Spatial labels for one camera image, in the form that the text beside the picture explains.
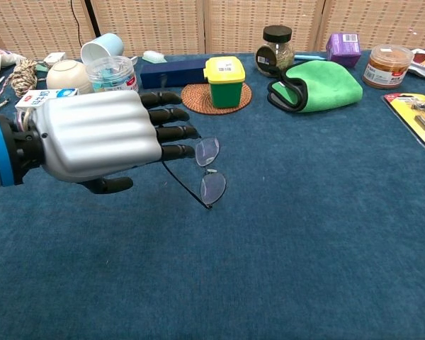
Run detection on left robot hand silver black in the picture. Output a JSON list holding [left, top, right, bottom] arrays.
[[7, 90, 202, 195]]

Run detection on thin-framed eyeglasses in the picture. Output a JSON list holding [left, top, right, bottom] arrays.
[[161, 136, 227, 210]]

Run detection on clear tub of clips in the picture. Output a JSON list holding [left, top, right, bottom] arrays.
[[86, 55, 140, 94]]

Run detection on beige bowl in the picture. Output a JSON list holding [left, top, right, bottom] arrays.
[[45, 59, 93, 95]]

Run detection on white blue milk carton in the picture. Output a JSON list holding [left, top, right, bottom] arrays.
[[14, 88, 79, 111]]

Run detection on small white box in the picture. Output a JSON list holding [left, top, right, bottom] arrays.
[[42, 52, 67, 67]]

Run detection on light blue plastic mug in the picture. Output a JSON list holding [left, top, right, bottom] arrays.
[[80, 33, 140, 68]]

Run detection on navy blue long box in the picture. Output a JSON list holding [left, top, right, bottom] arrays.
[[140, 58, 209, 90]]

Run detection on mint brush white bristles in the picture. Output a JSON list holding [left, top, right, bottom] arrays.
[[141, 50, 169, 64]]

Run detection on brown woven coaster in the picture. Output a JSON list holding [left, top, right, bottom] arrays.
[[180, 81, 253, 116]]

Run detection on black tripod pole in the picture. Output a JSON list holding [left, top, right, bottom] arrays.
[[81, 0, 102, 38]]

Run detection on green container yellow lid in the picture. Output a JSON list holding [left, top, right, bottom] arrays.
[[203, 55, 247, 109]]

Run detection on bamboo folding screen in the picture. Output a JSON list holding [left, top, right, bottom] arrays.
[[0, 0, 425, 61]]

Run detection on blue carpet table cover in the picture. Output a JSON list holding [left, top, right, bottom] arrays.
[[0, 49, 425, 340]]

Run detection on glass jar black lid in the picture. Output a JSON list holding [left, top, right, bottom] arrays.
[[255, 25, 295, 79]]

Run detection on green folded cloth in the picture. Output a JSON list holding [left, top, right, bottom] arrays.
[[267, 59, 364, 114]]

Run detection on purple box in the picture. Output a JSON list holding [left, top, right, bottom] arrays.
[[325, 32, 362, 68]]

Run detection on clear tub brown contents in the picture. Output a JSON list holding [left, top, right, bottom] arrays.
[[361, 44, 414, 89]]

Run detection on yellow razor blister pack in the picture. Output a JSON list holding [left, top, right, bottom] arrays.
[[381, 92, 425, 157]]

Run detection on beige patterned rope bundle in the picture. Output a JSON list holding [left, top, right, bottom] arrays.
[[0, 58, 40, 114]]

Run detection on thin black hanging cable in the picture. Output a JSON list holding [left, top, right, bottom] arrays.
[[69, 0, 84, 49]]

